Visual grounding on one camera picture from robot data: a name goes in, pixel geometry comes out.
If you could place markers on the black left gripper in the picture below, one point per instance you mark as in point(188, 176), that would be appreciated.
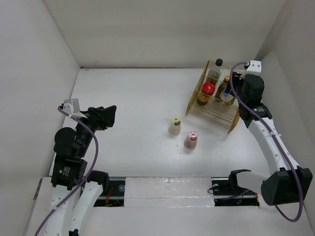
point(100, 116)

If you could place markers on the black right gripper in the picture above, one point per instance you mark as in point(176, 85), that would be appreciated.
point(236, 79)

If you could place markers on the yellow cap sauce bottle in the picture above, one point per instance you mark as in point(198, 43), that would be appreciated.
point(221, 88)

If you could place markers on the silver lid white shaker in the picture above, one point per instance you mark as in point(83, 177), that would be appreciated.
point(226, 97)

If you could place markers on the clear bottle with red contents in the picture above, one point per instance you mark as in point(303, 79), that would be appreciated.
point(214, 72)

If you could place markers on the red lid sauce jar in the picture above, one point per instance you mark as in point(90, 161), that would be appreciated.
point(207, 91)

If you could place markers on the green cap spice shaker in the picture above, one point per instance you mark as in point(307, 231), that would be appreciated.
point(175, 126)

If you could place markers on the pink cap spice shaker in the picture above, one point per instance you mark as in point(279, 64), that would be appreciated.
point(191, 140)

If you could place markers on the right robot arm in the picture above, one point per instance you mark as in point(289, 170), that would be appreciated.
point(288, 181)

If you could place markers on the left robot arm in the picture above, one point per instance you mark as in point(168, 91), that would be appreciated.
point(76, 186)

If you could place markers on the white foam block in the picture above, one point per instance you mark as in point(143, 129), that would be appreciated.
point(171, 192)

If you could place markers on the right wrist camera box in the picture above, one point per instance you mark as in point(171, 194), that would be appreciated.
point(253, 67)

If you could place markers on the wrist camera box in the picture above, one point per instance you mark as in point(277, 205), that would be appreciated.
point(253, 67)
point(70, 107)

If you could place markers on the yellow wire basket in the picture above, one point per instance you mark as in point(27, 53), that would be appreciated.
point(219, 113)

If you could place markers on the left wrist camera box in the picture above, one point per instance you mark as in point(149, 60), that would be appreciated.
point(70, 107)

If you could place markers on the black mounting rail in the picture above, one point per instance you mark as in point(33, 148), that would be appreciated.
point(223, 196)

